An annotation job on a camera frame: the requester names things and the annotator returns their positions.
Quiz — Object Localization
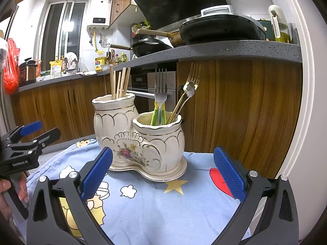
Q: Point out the wooden kitchen cabinets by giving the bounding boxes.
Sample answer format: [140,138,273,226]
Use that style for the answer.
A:
[10,59,303,179]

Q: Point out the blue cartoon printed cloth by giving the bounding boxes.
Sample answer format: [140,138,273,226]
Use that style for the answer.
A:
[26,138,252,245]

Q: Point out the floral ceramic utensil holder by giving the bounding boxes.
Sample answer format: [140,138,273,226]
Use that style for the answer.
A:
[92,93,188,182]

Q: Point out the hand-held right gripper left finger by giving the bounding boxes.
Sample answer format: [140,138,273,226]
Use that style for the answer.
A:
[26,147,113,245]

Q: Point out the white cloth on faucet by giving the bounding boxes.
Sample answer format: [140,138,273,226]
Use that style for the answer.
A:
[63,52,80,74]

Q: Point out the row of condiment bottles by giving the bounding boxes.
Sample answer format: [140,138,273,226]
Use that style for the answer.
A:
[106,52,128,65]

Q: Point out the built-in steel oven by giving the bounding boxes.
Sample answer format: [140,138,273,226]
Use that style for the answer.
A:
[127,71,177,113]

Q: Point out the white water heater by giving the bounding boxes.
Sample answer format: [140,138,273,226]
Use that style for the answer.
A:
[87,0,113,30]

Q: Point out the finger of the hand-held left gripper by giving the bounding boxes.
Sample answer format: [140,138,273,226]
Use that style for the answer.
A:
[1,121,43,146]
[8,128,61,156]

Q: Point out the silver fork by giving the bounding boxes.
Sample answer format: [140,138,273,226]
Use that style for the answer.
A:
[154,68,168,126]

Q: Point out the flower-shaped small spoon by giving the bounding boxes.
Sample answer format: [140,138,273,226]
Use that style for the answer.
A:
[167,81,196,123]

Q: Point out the red plastic bag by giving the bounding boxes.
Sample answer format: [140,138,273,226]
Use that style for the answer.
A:
[3,38,21,95]

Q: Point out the kitchen window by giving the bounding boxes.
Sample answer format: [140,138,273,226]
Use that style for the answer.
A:
[41,0,88,64]

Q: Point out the yellow cooking oil bottle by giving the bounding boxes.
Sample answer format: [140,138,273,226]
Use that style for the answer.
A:
[95,51,106,72]

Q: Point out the brass-coloured pan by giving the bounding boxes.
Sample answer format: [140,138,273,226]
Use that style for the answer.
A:
[137,29,184,48]

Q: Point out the black wok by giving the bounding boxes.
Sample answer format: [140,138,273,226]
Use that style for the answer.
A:
[110,38,174,58]

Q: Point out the black range hood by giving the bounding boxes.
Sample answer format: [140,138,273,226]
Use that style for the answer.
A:
[130,0,229,30]

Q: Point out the gold fork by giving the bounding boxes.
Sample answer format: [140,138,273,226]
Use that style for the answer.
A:
[166,62,202,124]

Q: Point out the person's left hand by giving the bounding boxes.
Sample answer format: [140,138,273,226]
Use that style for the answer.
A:
[0,173,28,217]

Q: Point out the yellow food packet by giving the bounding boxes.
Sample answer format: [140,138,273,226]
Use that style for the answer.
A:
[49,60,63,78]

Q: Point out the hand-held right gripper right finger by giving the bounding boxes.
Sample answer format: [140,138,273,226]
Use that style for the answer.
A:
[213,147,299,245]

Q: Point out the grey speckled kitchen countertop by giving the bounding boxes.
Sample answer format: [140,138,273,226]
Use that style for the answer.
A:
[11,39,303,96]

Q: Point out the dark green box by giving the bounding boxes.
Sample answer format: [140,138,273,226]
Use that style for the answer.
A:
[255,19,274,41]

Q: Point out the black electric griddle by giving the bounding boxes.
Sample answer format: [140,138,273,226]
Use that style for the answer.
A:
[179,15,266,45]

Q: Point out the yellow green plastic utensil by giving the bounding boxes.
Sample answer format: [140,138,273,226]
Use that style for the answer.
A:
[150,99,167,126]

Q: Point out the dark pressure cooker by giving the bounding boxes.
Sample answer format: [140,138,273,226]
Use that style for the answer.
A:
[18,57,38,87]

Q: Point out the white-topped oil dispenser bottle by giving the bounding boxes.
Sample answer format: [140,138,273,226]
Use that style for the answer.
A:
[268,4,292,43]

